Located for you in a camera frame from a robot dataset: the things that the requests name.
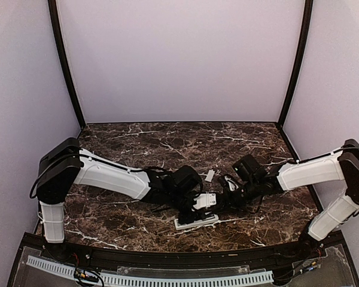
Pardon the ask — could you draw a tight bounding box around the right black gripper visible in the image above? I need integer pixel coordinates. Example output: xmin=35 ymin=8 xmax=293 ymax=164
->
xmin=218 ymin=179 xmax=260 ymax=214

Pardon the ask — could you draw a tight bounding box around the white remote control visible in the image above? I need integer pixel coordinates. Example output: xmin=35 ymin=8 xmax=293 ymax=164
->
xmin=174 ymin=215 xmax=219 ymax=231

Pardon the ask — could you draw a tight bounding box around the white battery cover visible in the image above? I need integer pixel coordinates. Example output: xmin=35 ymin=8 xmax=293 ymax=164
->
xmin=205 ymin=170 xmax=215 ymax=182

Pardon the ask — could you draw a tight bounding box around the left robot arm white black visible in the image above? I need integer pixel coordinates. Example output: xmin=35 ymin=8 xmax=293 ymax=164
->
xmin=29 ymin=138 xmax=218 ymax=261

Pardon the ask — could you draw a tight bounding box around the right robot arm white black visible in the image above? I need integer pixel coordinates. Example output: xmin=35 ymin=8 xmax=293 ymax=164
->
xmin=216 ymin=139 xmax=359 ymax=259

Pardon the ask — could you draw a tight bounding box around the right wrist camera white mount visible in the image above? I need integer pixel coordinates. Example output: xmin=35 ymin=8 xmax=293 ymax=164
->
xmin=218 ymin=174 xmax=241 ymax=192

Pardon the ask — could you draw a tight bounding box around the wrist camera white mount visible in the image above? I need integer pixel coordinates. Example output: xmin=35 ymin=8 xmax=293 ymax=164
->
xmin=218 ymin=174 xmax=241 ymax=192
xmin=193 ymin=193 xmax=217 ymax=210

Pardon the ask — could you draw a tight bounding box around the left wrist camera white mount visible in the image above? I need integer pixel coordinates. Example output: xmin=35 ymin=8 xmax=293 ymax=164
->
xmin=193 ymin=193 xmax=217 ymax=210

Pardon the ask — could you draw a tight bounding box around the white slotted cable duct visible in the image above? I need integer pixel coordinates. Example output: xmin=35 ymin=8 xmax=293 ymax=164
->
xmin=26 ymin=255 xmax=273 ymax=286

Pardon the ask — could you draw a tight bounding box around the black front rail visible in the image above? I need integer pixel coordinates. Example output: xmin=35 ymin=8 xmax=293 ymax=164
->
xmin=39 ymin=243 xmax=318 ymax=270

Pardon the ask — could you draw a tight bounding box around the right black frame post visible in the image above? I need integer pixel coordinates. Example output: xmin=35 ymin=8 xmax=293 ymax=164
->
xmin=277 ymin=0 xmax=314 ymax=130

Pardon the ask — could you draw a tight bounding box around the black frame post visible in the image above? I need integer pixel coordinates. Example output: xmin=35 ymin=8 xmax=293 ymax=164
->
xmin=47 ymin=0 xmax=86 ymax=130
xmin=277 ymin=0 xmax=314 ymax=130

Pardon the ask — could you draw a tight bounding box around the left black frame post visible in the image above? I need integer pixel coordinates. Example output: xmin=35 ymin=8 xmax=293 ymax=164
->
xmin=47 ymin=0 xmax=86 ymax=130

